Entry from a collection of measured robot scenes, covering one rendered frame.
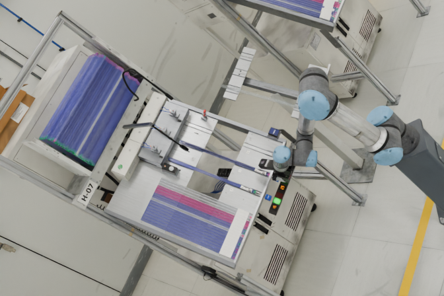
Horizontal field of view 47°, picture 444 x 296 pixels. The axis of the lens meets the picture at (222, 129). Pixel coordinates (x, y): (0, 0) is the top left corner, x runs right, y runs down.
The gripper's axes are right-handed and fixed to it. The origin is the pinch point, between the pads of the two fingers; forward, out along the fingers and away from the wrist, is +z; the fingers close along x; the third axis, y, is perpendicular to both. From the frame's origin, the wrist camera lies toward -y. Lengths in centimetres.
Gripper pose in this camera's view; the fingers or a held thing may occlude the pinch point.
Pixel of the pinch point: (276, 177)
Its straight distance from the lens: 258.2
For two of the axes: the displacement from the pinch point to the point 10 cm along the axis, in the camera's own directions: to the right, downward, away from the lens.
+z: 0.9, 4.1, 9.1
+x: 4.0, -8.5, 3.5
